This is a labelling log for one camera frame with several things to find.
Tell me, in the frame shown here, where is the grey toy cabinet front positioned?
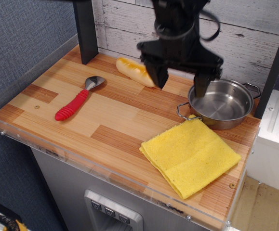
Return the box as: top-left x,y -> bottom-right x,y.
32,149 -> 206,231

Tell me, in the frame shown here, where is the red handled metal spoon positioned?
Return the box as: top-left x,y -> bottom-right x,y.
54,76 -> 105,121

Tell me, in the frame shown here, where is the clear acrylic table guard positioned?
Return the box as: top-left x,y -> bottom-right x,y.
0,40 -> 260,231

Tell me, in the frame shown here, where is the toy bread roll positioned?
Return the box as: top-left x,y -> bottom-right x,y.
116,57 -> 156,88

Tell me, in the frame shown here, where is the yellow cloth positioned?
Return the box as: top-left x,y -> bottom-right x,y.
139,115 -> 241,200

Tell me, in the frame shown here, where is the yellow black object corner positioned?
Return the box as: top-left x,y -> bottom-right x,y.
0,215 -> 28,231

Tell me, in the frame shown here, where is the white ribbed box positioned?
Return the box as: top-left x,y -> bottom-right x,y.
246,90 -> 279,190

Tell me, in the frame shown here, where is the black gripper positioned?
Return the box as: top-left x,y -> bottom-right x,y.
137,23 -> 224,98

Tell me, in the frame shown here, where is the silver metal pan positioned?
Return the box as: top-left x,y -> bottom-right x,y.
177,79 -> 261,130

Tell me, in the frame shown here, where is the dark shelf post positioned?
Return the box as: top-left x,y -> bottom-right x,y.
254,0 -> 279,119
73,0 -> 99,64

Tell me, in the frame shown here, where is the dark left shelf post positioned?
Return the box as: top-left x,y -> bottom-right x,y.
73,0 -> 99,64

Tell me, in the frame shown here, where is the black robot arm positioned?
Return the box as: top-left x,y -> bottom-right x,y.
137,0 -> 224,98

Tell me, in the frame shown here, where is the dark right shelf post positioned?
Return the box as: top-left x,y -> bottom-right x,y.
254,0 -> 279,119

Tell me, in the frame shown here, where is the silver button panel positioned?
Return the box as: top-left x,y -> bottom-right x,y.
84,190 -> 144,231

